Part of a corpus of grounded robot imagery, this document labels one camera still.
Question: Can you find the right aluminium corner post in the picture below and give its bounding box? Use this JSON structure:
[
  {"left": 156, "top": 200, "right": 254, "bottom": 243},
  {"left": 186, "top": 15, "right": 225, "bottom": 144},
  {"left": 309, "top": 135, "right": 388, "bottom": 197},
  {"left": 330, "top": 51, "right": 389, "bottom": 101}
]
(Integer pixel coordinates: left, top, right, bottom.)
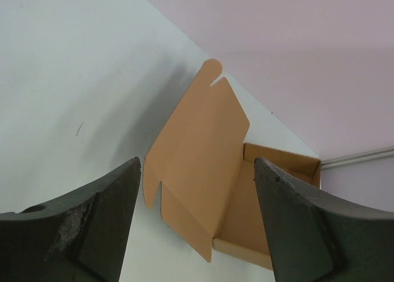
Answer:
[{"left": 321, "top": 146, "right": 394, "bottom": 170}]

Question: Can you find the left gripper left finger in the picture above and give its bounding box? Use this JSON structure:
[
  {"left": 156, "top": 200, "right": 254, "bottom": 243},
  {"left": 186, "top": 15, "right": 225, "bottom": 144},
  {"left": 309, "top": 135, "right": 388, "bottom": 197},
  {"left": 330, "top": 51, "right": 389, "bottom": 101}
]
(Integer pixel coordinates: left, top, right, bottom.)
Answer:
[{"left": 1, "top": 158, "right": 141, "bottom": 281}]

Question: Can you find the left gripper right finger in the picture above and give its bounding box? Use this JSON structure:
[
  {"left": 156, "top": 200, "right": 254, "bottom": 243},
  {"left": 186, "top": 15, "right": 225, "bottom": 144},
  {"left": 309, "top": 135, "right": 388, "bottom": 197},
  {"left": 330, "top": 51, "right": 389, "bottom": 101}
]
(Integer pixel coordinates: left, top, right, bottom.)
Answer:
[{"left": 254, "top": 158, "right": 393, "bottom": 281}]

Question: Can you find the brown cardboard box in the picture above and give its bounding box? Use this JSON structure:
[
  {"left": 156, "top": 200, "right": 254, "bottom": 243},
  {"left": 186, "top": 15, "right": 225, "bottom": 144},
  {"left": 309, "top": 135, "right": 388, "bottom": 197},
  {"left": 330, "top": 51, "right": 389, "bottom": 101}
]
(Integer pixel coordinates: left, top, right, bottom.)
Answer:
[{"left": 143, "top": 59, "right": 321, "bottom": 269}]

